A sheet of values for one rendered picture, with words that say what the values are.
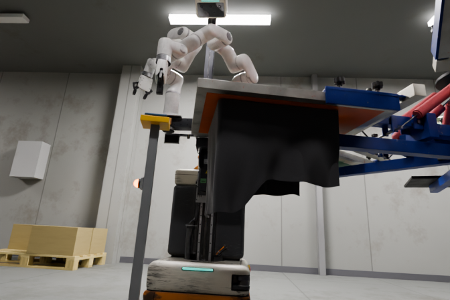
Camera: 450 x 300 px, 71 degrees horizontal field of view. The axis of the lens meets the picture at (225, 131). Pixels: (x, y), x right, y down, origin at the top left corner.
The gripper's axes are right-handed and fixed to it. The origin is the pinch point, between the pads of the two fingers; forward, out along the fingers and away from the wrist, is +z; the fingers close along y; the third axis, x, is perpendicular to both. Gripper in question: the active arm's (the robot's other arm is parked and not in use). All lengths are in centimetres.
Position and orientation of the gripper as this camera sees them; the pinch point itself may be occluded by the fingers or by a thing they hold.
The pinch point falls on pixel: (159, 90)
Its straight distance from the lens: 159.7
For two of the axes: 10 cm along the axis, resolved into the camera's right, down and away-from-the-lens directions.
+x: 9.9, 0.9, 1.2
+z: -0.5, 9.5, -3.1
